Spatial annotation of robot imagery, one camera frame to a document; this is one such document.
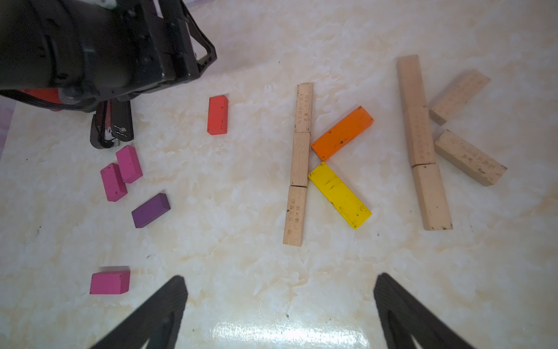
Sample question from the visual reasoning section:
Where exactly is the red pencil cup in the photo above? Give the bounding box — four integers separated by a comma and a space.
20, 89, 62, 104

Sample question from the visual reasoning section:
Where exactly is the wooden block top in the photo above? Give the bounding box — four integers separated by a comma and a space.
294, 83, 313, 132

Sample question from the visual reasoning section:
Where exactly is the black stapler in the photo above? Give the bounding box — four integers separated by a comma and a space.
90, 99, 135, 149

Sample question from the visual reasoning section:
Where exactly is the red block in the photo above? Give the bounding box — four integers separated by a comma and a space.
207, 95, 229, 135

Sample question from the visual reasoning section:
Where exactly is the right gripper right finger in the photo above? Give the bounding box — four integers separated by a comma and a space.
373, 273, 472, 349

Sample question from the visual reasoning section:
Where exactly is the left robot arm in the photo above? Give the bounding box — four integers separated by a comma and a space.
1, 1, 217, 112

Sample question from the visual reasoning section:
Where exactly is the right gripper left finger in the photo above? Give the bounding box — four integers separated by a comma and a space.
93, 275, 188, 348

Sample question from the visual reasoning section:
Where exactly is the magenta block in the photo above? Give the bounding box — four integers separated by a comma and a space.
90, 270, 131, 295
116, 145, 143, 183
100, 163, 127, 202

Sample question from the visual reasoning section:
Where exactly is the wooden block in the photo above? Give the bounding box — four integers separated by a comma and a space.
294, 83, 313, 132
290, 132, 310, 187
429, 69, 491, 126
412, 164, 453, 231
396, 55, 427, 112
434, 129, 507, 186
403, 107, 436, 167
283, 186, 307, 247

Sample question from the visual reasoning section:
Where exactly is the purple block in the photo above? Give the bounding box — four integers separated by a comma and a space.
132, 193, 171, 228

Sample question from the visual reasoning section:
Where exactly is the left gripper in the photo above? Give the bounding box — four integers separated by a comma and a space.
100, 1, 217, 94

